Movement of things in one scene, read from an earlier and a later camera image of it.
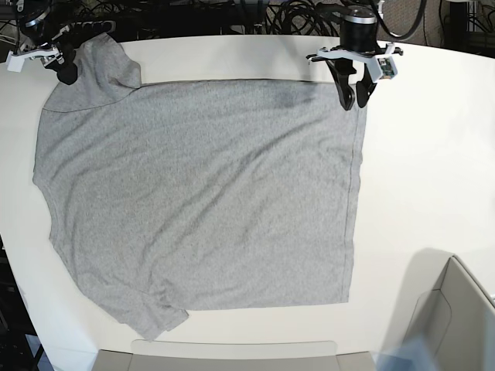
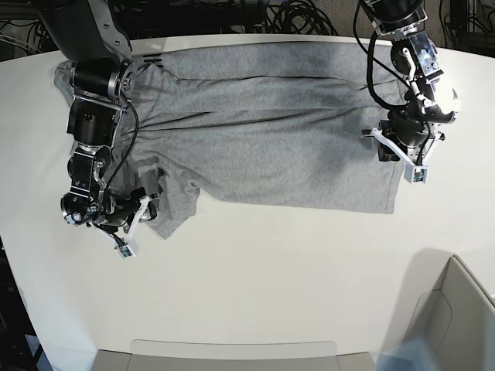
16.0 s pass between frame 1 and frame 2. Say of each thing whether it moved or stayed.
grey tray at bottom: stayed
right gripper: moved
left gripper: moved
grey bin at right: stayed
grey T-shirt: moved
